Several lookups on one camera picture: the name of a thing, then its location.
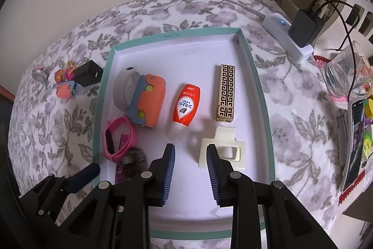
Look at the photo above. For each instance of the silver round glitter tin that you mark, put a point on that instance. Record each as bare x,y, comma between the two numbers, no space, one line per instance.
39,73

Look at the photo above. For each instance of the white tape roll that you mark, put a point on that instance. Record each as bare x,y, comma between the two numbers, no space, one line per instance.
121,91

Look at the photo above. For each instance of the black power adapter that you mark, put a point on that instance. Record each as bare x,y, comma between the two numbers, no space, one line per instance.
304,30

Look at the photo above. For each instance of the pink smartwatch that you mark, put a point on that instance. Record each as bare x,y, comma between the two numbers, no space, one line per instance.
132,132

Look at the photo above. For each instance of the yellow and green toy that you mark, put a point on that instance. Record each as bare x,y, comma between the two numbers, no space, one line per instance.
367,144

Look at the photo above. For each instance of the pink and white crochet coaster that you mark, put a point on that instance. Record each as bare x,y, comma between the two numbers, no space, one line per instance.
341,98

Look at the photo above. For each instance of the black smartphone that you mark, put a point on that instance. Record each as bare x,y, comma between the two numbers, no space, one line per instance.
354,144

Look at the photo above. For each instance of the clear glass jar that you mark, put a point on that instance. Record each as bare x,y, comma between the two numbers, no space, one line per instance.
338,74

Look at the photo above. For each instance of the brown wooden furniture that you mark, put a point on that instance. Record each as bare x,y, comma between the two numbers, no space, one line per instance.
5,94

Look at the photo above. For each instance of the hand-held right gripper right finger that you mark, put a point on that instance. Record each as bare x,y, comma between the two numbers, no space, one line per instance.
212,173

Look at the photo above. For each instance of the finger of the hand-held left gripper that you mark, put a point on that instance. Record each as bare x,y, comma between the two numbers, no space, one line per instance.
83,177

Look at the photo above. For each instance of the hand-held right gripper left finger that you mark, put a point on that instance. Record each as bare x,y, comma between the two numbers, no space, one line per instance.
169,173

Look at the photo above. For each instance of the gold patterned lighter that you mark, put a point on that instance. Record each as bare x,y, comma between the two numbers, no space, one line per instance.
225,91

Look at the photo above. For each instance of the floral grey white blanket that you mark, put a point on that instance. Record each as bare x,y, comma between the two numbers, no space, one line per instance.
174,9

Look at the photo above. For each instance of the pink and blue plastic case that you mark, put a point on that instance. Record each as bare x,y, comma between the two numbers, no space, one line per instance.
65,91

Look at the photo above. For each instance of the cream hair claw clip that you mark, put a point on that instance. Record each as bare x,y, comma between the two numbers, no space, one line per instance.
225,132

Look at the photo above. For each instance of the purple plastic stick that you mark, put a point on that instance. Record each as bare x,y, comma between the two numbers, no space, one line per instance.
125,142

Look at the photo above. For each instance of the red crochet mat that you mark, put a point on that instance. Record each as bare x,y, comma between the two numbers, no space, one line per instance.
320,61

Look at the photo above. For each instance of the orange squeeze bottle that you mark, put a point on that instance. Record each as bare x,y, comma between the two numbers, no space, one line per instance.
185,109

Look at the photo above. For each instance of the orange and blue plastic case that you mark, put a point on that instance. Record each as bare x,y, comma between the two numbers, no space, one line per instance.
151,103

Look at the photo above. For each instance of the black toy car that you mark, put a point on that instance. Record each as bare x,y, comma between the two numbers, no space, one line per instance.
134,157

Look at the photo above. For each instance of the black charger plug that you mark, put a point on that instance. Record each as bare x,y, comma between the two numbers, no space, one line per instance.
87,74

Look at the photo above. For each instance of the white power strip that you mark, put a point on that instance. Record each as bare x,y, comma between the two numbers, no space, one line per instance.
276,23

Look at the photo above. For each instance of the teal and white box tray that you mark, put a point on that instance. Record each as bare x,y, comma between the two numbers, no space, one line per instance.
189,62

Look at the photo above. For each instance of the pink and orange toy figure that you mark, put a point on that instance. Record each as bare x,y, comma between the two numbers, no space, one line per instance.
64,72

